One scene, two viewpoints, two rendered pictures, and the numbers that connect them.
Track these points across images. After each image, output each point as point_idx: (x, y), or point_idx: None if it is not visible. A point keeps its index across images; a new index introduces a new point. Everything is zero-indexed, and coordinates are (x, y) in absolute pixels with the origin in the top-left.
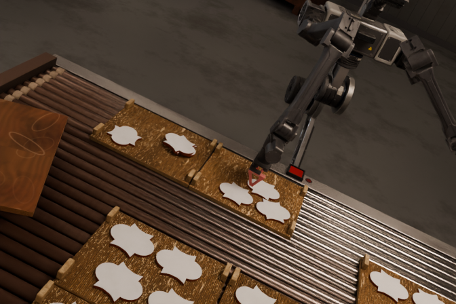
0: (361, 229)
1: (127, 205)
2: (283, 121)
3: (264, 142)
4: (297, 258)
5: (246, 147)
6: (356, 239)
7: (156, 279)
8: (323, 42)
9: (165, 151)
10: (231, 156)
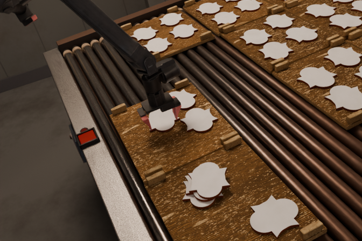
0: (106, 83)
1: (327, 134)
2: (148, 51)
3: (158, 85)
4: (201, 73)
5: (98, 183)
6: (124, 79)
7: (342, 73)
8: None
9: (231, 184)
10: (146, 164)
